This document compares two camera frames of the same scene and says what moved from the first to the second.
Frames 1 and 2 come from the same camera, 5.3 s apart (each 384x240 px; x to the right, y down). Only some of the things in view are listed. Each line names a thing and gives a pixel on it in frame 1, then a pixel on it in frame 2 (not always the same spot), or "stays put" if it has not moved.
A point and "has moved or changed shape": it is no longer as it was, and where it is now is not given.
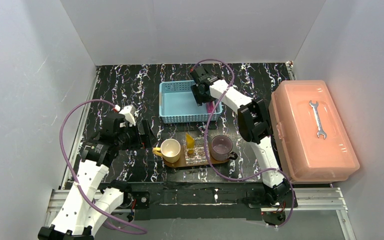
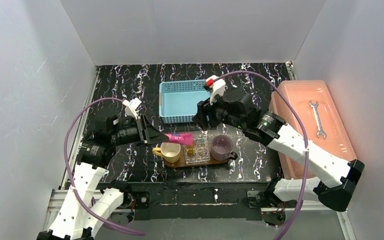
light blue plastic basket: (178, 103) stays put
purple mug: (221, 147) stays put
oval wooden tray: (182, 162) stays put
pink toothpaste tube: (210, 106) has moved or changed shape
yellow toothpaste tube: (190, 142) stays put
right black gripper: (200, 94) -> (203, 114)
